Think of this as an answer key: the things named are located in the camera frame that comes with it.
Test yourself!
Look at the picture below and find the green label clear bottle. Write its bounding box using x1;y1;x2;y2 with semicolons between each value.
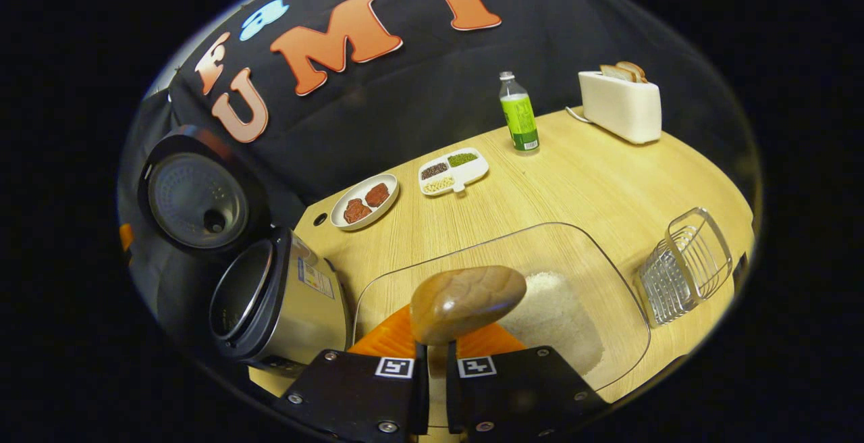
499;71;541;153

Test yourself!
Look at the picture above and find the metal wire chopstick holder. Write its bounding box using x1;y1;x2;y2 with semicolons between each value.
634;207;734;327

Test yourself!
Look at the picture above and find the clear plastic container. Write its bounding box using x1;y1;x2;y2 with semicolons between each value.
351;222;652;393

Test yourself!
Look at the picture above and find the black and silver rice cooker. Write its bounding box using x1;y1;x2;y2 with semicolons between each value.
137;124;352;376

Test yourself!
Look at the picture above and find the white divided dish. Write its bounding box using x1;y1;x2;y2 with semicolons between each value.
418;147;490;197

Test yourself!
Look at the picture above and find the black backdrop cloth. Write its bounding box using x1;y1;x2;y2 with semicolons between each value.
116;0;747;336

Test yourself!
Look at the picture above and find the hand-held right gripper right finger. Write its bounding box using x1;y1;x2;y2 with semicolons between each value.
445;321;612;440

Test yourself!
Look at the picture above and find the brown wooden spoon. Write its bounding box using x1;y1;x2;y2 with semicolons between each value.
410;265;527;430

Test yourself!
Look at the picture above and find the white toaster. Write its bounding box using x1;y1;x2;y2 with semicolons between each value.
578;68;663;145

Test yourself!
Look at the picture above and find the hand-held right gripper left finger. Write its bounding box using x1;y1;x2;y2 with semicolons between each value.
273;305;429;443

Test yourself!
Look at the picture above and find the white oval plate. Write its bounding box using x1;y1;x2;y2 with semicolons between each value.
330;173;400;232

